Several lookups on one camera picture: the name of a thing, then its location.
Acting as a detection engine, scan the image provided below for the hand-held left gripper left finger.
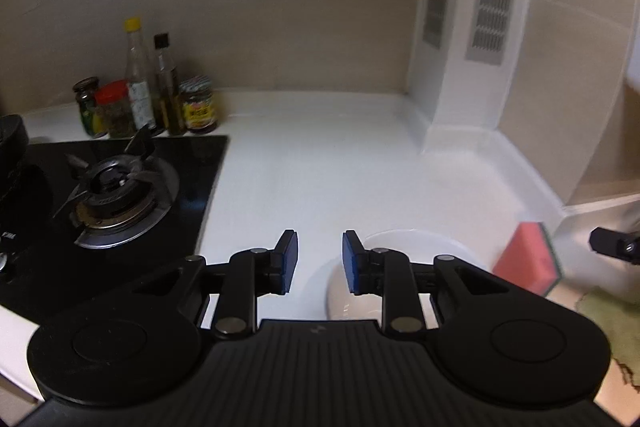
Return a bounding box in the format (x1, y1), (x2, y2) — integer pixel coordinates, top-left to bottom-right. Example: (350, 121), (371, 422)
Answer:
(132, 229), (299, 340)

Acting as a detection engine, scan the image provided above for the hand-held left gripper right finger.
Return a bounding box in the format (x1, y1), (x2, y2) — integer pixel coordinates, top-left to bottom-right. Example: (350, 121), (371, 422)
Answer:
(341, 230), (506, 337)

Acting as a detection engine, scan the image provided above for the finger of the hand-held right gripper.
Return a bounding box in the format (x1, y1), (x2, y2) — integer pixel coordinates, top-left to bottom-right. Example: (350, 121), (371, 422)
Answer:
(588, 227), (640, 266)

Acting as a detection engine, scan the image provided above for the pink and green sponge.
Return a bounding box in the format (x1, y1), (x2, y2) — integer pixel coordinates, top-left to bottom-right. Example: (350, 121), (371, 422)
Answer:
(492, 221), (564, 298)

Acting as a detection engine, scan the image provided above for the white patterned bowl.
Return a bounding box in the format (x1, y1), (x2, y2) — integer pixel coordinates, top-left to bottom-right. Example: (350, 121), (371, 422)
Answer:
(325, 229), (494, 323)

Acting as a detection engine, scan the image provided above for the green cloth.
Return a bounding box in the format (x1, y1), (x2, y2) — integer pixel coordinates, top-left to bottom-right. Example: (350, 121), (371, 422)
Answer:
(571, 286), (640, 390)

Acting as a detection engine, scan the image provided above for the black glass gas cooktop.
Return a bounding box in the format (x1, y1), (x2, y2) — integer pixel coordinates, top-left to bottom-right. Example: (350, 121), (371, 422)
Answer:
(0, 134), (231, 324)

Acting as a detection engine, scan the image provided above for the yellow label sauce jar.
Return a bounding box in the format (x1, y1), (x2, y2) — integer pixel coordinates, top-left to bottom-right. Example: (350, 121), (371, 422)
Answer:
(178, 76), (219, 135)

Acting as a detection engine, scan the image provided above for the black burner grate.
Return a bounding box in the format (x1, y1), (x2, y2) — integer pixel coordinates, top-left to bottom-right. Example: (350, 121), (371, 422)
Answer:
(52, 124), (181, 251)

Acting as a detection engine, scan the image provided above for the black cap oil bottle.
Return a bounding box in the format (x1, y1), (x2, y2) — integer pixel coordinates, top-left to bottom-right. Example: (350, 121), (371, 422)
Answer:
(152, 33), (187, 136)

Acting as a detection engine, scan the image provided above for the red lid jar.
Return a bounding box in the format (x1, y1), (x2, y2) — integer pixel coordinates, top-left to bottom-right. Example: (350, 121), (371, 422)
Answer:
(95, 80), (136, 139)

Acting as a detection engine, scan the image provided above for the yellow cap clear bottle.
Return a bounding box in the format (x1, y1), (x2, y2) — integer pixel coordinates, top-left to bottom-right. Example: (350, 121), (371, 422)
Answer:
(123, 18), (157, 132)

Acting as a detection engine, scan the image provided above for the dark lid green jar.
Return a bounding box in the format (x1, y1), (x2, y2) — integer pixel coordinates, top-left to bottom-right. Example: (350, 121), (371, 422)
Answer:
(73, 77), (108, 139)

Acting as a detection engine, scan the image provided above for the black pot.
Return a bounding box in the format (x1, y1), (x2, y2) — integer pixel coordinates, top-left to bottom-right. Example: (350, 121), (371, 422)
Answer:
(0, 114), (29, 178)

